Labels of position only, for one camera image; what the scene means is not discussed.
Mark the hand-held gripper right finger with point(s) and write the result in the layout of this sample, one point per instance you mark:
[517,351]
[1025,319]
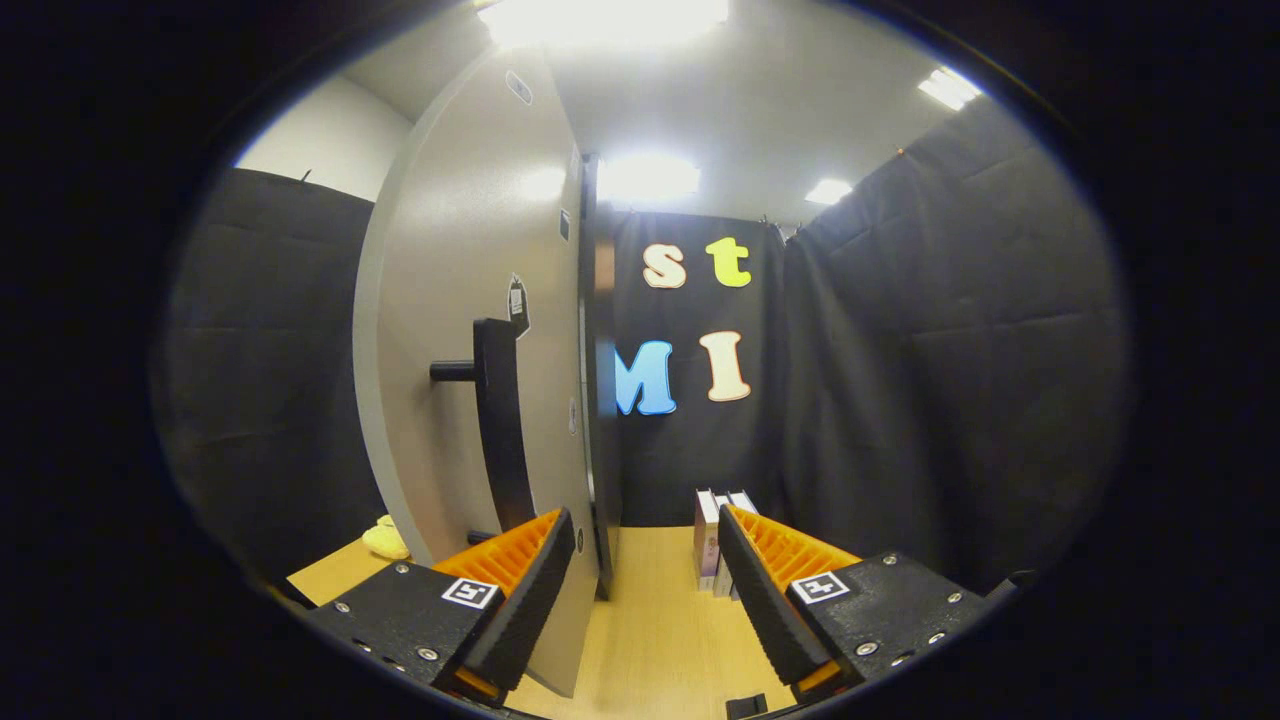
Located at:
[765,610]

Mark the ceiling light panel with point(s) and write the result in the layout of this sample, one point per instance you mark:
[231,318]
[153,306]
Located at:
[600,20]
[950,88]
[650,178]
[828,191]

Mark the black backdrop cloth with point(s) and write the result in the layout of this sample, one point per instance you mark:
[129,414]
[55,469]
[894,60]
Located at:
[950,350]

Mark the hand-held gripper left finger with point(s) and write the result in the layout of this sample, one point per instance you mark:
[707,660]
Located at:
[530,600]

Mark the beige cabinet door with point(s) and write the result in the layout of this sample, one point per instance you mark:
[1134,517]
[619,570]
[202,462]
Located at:
[450,250]

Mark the yellow plush toy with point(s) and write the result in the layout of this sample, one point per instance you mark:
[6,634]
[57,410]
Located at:
[385,540]

